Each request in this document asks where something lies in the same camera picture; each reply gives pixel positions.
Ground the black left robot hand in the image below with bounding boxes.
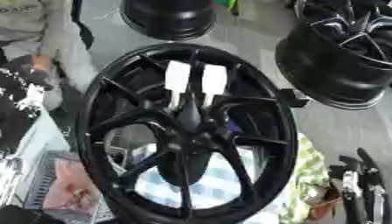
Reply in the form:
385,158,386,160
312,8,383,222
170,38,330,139
0,59,57,153

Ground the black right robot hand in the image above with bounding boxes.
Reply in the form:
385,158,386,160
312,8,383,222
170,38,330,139
327,147,392,224

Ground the black spoked wheel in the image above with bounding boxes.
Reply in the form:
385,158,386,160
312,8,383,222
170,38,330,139
74,42,300,224

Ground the black spoked wheel rim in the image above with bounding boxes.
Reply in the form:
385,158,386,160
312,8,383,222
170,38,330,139
274,0,392,111

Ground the person's hand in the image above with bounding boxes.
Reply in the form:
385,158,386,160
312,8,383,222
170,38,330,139
31,54,54,72

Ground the person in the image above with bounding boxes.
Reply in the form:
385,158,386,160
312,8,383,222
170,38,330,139
0,0,100,112

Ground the pink plastic bag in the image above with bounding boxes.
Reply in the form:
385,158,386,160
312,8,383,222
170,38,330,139
41,156,106,217

